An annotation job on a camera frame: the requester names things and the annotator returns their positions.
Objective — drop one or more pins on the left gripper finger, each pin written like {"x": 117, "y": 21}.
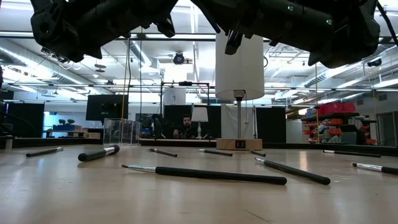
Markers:
{"x": 167, "y": 28}

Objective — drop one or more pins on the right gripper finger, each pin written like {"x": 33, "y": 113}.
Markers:
{"x": 208, "y": 15}
{"x": 234, "y": 42}

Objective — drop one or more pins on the thin black makeup brush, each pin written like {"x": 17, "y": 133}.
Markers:
{"x": 367, "y": 154}
{"x": 43, "y": 152}
{"x": 217, "y": 175}
{"x": 258, "y": 153}
{"x": 295, "y": 171}
{"x": 335, "y": 152}
{"x": 217, "y": 152}
{"x": 373, "y": 168}
{"x": 164, "y": 152}

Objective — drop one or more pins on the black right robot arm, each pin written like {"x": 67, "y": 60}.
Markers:
{"x": 326, "y": 37}

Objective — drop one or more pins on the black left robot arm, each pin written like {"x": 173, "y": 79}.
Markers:
{"x": 56, "y": 25}

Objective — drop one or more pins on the white shade wooden base lamp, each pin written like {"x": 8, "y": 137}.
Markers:
{"x": 239, "y": 71}

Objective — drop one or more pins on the white hanging cloth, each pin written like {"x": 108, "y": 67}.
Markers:
{"x": 231, "y": 121}

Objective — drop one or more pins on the black partition panel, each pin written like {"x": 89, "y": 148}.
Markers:
{"x": 25, "y": 119}
{"x": 270, "y": 124}

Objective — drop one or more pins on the person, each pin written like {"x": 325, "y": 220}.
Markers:
{"x": 186, "y": 124}

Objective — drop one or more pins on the black background monitor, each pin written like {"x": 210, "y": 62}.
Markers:
{"x": 105, "y": 107}

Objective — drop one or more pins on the clear acrylic container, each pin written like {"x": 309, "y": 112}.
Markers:
{"x": 121, "y": 132}

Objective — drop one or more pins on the red storage bins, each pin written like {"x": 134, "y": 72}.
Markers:
{"x": 335, "y": 109}

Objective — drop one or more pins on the blue box with plants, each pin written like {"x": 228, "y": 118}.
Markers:
{"x": 63, "y": 126}

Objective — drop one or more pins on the dark storage shelf rack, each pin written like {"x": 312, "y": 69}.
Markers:
{"x": 339, "y": 130}

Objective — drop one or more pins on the black ceiling camera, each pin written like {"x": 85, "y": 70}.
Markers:
{"x": 178, "y": 58}

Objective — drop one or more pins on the black metal frame stand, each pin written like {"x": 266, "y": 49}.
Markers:
{"x": 161, "y": 109}

